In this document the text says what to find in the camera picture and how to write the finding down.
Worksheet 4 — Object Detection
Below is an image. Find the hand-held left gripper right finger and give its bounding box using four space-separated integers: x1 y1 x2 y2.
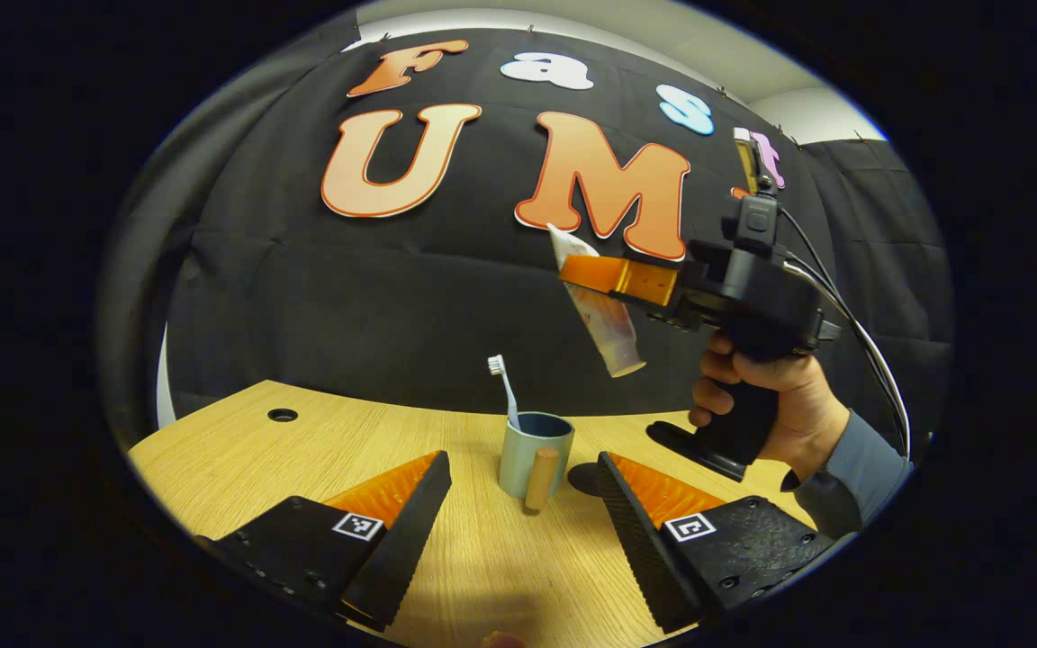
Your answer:
596 451 834 635

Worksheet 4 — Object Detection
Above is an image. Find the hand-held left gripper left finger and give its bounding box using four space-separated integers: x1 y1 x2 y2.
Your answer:
197 451 453 633

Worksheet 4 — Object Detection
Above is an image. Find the white toothpaste tube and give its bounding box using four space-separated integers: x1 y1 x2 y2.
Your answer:
546 223 648 379

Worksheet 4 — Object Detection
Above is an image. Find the round brown coaster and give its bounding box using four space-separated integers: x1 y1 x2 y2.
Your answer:
567 463 615 498

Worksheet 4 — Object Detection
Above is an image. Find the pale blue cup wooden handle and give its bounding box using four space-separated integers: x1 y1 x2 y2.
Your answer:
498 411 576 514

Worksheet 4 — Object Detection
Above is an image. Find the white toothbrush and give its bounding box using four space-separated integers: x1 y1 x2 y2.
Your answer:
486 354 524 431

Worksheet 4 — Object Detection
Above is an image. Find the wooden desktop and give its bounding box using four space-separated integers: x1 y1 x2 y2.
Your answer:
127 379 843 648

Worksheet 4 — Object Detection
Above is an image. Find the black backdrop cloth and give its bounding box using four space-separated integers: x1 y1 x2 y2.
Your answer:
97 27 953 451

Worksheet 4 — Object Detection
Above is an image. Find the right hand-held gripper cable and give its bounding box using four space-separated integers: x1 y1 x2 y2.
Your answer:
775 207 914 462

